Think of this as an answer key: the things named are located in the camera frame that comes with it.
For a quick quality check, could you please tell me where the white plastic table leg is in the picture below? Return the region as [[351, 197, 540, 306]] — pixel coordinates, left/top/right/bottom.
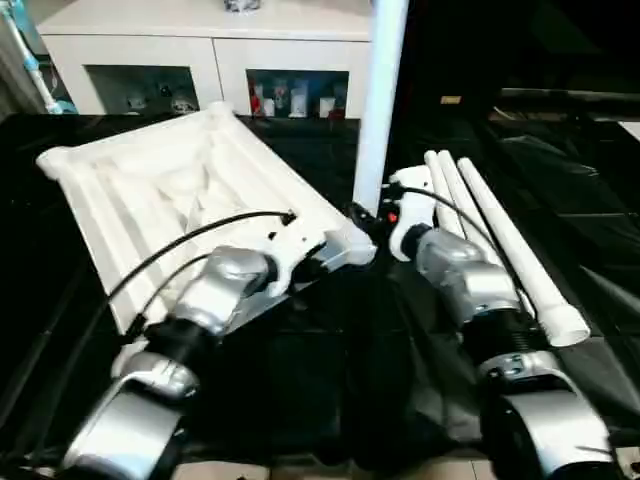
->
[[456, 156, 592, 349], [352, 0, 410, 218], [423, 150, 469, 241], [438, 150, 506, 269]]

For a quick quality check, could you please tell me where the white plastic table top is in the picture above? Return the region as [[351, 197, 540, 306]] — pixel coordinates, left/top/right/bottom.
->
[[34, 104, 378, 337]]

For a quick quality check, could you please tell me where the black plastic mat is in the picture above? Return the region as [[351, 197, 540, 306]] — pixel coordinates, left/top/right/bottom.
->
[[0, 110, 640, 471]]

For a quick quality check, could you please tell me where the white cabinet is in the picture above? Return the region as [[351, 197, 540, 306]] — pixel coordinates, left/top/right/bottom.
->
[[35, 0, 376, 120]]

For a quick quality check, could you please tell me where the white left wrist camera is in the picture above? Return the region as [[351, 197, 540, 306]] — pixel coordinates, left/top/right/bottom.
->
[[264, 214, 333, 293]]

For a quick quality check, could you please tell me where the black metal rail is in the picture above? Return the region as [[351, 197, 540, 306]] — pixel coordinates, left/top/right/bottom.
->
[[494, 87, 640, 107]]

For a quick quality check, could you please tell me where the teal white mop handle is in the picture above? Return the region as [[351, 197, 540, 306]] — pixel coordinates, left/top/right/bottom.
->
[[0, 0, 77, 114]]

